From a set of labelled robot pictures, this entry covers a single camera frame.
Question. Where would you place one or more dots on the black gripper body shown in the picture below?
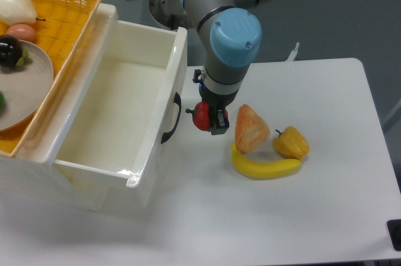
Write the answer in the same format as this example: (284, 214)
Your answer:
(215, 101)

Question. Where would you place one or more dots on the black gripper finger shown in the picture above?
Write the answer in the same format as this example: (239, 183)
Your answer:
(219, 122)

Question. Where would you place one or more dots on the red toy pepper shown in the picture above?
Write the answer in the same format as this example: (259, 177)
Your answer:
(200, 116)

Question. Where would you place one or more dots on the yellow toy pepper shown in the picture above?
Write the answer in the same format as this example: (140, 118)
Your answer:
(290, 143)

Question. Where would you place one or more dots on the open white upper drawer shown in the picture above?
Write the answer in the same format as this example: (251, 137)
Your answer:
(115, 137)

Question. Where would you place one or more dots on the white drawer cabinet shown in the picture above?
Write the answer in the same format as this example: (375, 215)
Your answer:
(32, 171)

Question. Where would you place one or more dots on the toy bread slice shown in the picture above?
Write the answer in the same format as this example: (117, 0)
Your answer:
(250, 131)

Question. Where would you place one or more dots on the yellow toy banana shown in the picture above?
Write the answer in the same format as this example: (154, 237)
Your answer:
(262, 170)

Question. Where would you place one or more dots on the yellow woven basket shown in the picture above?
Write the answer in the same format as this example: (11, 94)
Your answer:
(59, 35)

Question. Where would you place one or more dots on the grey plate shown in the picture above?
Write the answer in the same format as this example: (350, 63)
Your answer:
(25, 88)

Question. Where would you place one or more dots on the black corner device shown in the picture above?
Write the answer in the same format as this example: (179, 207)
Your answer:
(394, 229)

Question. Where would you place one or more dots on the dark purple toy grapes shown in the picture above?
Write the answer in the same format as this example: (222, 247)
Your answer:
(12, 53)

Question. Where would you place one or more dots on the green toy fruit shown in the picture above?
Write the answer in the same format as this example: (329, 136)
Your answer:
(2, 102)

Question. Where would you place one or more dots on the white toy pear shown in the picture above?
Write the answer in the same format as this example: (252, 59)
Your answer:
(19, 12)

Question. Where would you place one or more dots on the black drawer handle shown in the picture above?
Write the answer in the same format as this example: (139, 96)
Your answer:
(166, 136)

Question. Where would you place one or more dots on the white table bracket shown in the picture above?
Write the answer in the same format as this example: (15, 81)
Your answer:
(294, 52)

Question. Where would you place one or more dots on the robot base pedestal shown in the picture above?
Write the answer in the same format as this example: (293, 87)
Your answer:
(166, 9)

